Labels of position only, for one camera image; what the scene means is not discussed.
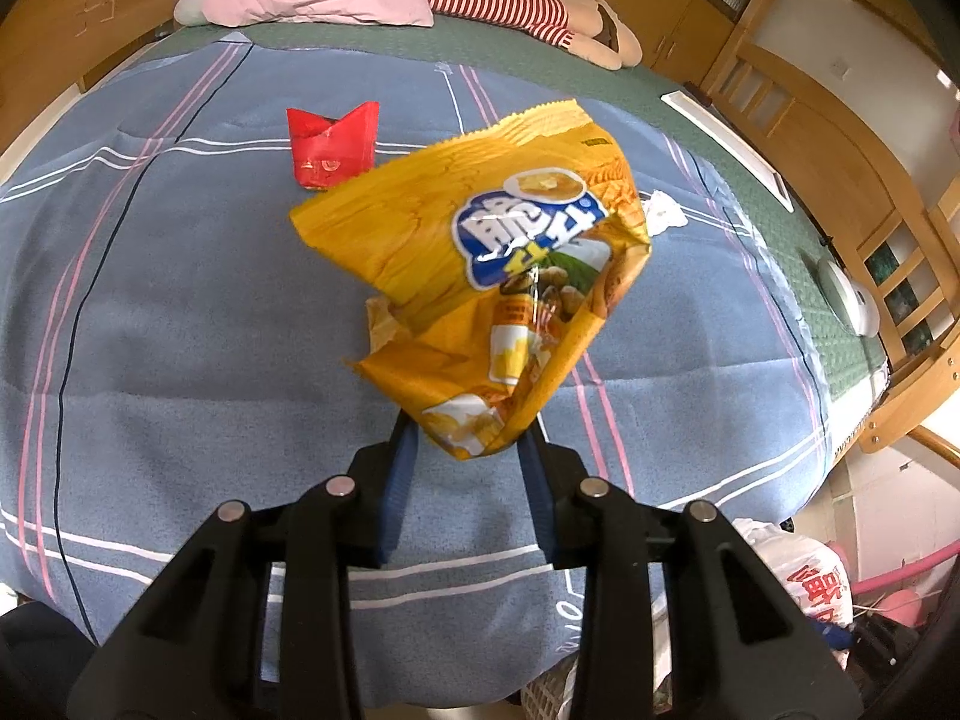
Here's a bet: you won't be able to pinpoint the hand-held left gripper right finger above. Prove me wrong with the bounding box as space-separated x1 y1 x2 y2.
517 431 863 720

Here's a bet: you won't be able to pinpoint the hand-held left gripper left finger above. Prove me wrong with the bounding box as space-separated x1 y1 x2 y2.
71 420 421 720

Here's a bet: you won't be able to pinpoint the yellow snack bag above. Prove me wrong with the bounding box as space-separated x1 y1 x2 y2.
291 101 652 460

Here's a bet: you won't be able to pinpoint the mattress with zigzag edge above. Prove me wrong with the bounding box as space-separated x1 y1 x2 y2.
825 367 893 466

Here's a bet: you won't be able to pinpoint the white paper scrap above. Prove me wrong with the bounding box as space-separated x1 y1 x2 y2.
641 191 687 235

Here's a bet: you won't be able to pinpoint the red foil packet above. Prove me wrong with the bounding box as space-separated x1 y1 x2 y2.
286 101 378 191

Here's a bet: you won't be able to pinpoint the white oval device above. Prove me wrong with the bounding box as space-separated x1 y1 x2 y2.
817 259 882 337

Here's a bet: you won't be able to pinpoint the green bed mat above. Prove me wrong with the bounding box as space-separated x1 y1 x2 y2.
142 15 893 391

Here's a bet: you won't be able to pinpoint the striped plush toy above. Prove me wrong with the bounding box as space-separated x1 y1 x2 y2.
427 0 644 71

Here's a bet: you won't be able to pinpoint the grey-blue plush toy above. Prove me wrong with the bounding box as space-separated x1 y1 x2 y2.
174 0 248 27

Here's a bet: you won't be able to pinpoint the pink plastic frame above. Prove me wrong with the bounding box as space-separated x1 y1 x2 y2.
832 540 960 627

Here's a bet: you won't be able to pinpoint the wooden bunk bed frame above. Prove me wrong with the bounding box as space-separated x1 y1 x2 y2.
0 0 960 466

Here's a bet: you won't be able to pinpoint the wooden wall cabinets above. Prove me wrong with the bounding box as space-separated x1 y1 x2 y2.
450 0 743 83

